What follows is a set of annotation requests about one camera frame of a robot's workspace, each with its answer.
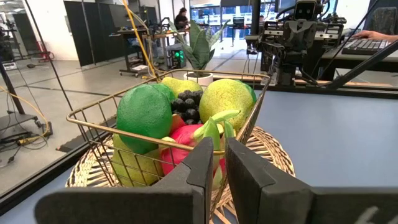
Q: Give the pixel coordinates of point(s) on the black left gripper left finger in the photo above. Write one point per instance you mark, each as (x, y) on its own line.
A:
(124, 205)

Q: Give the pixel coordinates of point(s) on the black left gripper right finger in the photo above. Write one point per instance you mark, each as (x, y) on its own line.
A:
(280, 202)

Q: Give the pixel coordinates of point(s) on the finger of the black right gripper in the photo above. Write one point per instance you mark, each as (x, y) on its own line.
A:
(264, 46)
(329, 48)

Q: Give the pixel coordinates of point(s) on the yellow-green pear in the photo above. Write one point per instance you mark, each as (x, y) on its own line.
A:
(133, 168)
(182, 85)
(225, 99)

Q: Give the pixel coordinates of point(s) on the pink dragon fruit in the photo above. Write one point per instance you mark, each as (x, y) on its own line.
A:
(182, 140)

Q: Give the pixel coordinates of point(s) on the black grape bunch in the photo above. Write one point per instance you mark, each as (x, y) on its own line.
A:
(186, 105)

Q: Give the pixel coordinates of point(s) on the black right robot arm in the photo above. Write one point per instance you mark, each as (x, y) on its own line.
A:
(292, 71)

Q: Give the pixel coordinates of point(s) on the black keyboard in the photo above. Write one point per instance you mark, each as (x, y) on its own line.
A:
(363, 46)

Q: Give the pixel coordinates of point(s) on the wooden table side board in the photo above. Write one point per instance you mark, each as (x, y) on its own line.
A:
(342, 83)

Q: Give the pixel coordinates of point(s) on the person's hand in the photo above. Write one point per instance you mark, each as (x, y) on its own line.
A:
(371, 35)

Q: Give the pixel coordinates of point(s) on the round woven wicker placemat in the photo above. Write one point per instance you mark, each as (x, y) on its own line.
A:
(273, 152)

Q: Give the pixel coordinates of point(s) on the grey patterned chair back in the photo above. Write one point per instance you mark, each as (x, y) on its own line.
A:
(384, 20)

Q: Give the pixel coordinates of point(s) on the potted plant in white pot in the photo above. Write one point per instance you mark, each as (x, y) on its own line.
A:
(199, 46)

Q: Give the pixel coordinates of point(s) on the person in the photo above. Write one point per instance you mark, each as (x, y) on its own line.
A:
(181, 18)

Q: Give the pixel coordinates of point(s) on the computer tower with green light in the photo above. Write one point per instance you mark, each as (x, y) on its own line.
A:
(176, 56)

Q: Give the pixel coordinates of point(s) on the black floor stand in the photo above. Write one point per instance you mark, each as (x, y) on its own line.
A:
(15, 118)

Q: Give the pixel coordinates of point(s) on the red metal floor stand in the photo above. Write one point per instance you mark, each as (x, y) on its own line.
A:
(46, 51)

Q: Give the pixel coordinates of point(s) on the white floor device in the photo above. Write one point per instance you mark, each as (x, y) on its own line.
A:
(9, 66)

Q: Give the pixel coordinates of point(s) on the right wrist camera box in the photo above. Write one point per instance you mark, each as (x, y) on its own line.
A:
(305, 9)

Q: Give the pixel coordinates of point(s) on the black frame strut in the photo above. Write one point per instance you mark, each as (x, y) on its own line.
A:
(357, 65)

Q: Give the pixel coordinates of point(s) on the black frame desk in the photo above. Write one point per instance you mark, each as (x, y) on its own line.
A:
(133, 46)

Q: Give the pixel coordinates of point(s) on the black partition wall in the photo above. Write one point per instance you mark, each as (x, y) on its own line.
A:
(93, 31)

